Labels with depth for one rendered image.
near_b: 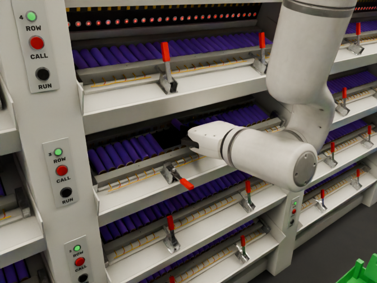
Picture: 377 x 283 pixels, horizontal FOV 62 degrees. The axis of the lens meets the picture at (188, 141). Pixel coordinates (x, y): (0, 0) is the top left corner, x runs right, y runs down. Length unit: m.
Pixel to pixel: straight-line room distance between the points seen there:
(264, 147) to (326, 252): 0.95
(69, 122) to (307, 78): 0.36
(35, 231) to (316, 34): 0.54
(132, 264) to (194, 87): 0.43
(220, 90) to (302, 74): 0.27
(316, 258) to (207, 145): 0.89
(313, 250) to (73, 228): 1.04
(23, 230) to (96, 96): 0.26
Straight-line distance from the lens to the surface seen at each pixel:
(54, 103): 0.52
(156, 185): 0.69
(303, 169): 0.54
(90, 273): 0.71
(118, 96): 0.59
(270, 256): 1.26
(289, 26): 0.45
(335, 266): 1.41
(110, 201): 0.66
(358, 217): 1.71
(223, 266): 1.07
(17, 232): 0.64
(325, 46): 0.46
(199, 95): 0.66
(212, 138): 0.63
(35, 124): 0.53
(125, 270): 0.79
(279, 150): 0.53
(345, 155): 1.38
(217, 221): 0.91
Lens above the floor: 0.94
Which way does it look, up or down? 25 degrees down
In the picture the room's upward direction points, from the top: straight up
